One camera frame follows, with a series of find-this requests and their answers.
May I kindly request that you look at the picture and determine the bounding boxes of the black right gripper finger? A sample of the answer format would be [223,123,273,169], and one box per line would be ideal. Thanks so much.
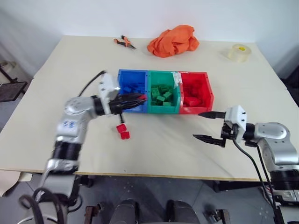
[192,134,226,148]
[198,111,227,120]

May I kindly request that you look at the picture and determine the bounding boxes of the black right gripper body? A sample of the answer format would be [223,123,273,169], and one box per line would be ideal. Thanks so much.
[220,122,239,143]

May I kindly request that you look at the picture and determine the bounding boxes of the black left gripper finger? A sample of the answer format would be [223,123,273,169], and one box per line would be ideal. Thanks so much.
[120,92,148,102]
[122,98,148,111]

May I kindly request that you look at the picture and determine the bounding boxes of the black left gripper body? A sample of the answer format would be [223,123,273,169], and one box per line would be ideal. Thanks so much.
[108,94,128,115]

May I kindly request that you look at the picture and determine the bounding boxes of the blue plastic bin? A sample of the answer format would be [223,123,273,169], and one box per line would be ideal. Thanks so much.
[116,69,150,113]

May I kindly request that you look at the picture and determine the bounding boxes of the green plastic bin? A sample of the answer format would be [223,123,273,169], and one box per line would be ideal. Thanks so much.
[146,70,182,114]

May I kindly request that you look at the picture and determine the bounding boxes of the red plastic bin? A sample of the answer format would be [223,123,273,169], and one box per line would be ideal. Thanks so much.
[178,71,214,115]

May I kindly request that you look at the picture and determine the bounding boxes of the white paper label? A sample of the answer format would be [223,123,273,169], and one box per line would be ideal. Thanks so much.
[172,72,182,89]

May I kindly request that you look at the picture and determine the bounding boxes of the crumpled orange cloth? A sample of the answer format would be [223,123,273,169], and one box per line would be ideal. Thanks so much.
[147,24,200,58]

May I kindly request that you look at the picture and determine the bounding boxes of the clear tape roll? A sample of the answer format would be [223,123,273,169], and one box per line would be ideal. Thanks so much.
[227,43,253,63]

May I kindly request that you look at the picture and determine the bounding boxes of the black table caster leg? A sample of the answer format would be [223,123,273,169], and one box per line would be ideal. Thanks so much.
[85,202,106,224]
[205,208,232,224]

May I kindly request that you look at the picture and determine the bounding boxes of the dark rounded shape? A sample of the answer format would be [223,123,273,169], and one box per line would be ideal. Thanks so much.
[114,199,142,224]
[165,200,199,224]

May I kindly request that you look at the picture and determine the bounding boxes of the black metal stand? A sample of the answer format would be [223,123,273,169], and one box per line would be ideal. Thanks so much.
[0,60,29,103]

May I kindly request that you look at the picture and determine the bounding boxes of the beige sheet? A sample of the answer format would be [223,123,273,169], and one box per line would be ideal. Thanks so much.
[0,170,34,198]

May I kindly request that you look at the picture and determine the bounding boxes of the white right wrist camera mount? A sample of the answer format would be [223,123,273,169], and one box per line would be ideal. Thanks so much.
[223,105,248,143]

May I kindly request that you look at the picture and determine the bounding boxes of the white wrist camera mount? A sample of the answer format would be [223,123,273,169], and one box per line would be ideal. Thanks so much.
[223,105,248,143]
[97,73,121,106]

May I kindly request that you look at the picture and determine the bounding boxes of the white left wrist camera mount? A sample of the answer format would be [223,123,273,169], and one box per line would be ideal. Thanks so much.
[97,73,121,106]

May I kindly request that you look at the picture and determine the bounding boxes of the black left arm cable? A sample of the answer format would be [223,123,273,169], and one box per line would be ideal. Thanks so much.
[78,70,108,97]

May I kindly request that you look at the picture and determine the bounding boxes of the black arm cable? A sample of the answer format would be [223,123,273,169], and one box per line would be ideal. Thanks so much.
[78,70,108,97]
[233,139,285,224]

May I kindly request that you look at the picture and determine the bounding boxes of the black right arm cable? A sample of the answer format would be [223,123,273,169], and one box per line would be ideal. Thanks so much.
[233,139,285,224]

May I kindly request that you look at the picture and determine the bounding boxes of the orange-handled pliers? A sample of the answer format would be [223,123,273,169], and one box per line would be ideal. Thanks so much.
[114,35,137,50]

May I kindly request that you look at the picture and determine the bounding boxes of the black looped cable bundle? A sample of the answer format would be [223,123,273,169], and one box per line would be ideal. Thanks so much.
[18,187,70,224]

